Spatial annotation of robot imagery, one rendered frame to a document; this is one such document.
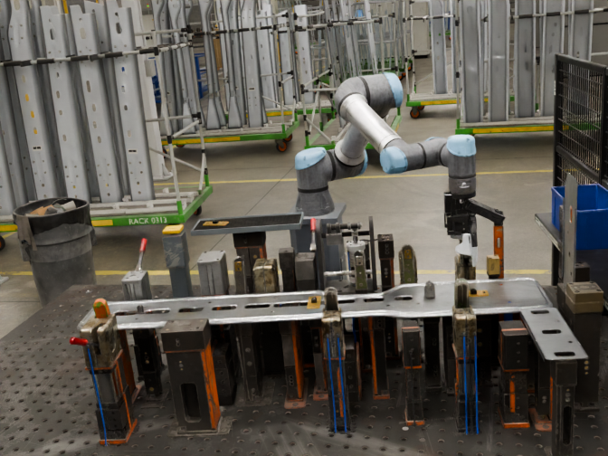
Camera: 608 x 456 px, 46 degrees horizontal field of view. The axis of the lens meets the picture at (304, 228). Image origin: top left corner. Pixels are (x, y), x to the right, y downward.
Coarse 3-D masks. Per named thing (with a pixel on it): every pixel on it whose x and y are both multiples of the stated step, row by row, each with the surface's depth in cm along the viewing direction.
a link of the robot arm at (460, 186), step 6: (450, 180) 196; (456, 180) 194; (462, 180) 194; (468, 180) 194; (474, 180) 195; (450, 186) 197; (456, 186) 195; (462, 186) 195; (468, 186) 194; (474, 186) 195; (456, 192) 196; (462, 192) 195; (468, 192) 195
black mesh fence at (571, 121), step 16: (560, 64) 303; (576, 64) 276; (592, 64) 258; (560, 80) 305; (576, 80) 281; (592, 80) 263; (560, 96) 307; (576, 96) 282; (592, 96) 262; (560, 112) 307; (576, 112) 284; (560, 128) 309; (576, 128) 285; (592, 128) 266; (560, 144) 309; (592, 144) 268; (560, 160) 313; (576, 160) 285; (560, 176) 317; (576, 176) 290; (592, 176) 266
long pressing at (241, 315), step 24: (408, 288) 216; (480, 288) 211; (504, 288) 210; (528, 288) 208; (120, 312) 219; (168, 312) 215; (192, 312) 213; (216, 312) 211; (240, 312) 210; (264, 312) 208; (288, 312) 207; (312, 312) 205; (360, 312) 203; (384, 312) 202; (408, 312) 199; (432, 312) 199; (480, 312) 196; (504, 312) 196
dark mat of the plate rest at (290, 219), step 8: (264, 216) 246; (272, 216) 246; (280, 216) 245; (288, 216) 244; (296, 216) 243; (200, 224) 244; (232, 224) 241; (240, 224) 240; (248, 224) 239; (256, 224) 238; (264, 224) 237; (272, 224) 236
